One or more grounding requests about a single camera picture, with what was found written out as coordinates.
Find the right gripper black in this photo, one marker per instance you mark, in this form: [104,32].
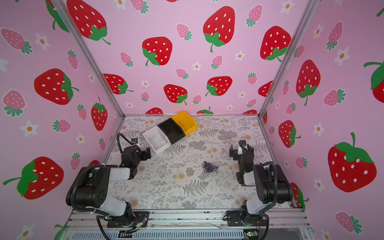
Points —
[235,152]

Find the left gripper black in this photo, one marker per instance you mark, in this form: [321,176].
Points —
[143,154]

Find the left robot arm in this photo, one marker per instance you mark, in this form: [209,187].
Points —
[89,192]

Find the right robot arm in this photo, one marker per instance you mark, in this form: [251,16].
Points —
[271,185]

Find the white plastic bin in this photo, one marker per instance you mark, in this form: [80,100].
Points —
[157,139]

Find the black plastic bin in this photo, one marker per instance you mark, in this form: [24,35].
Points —
[172,130]

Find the yellow plastic bin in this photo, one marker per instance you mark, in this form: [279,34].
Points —
[186,122]

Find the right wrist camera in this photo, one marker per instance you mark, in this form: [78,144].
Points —
[242,147]

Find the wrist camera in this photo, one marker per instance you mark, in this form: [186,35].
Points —
[242,147]
[135,141]

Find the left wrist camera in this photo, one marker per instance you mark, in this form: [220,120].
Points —
[135,141]

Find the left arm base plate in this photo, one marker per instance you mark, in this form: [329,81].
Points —
[137,218]

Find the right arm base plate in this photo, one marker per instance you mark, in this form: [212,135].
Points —
[238,218]

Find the aluminium frame rail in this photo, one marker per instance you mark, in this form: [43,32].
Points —
[208,224]

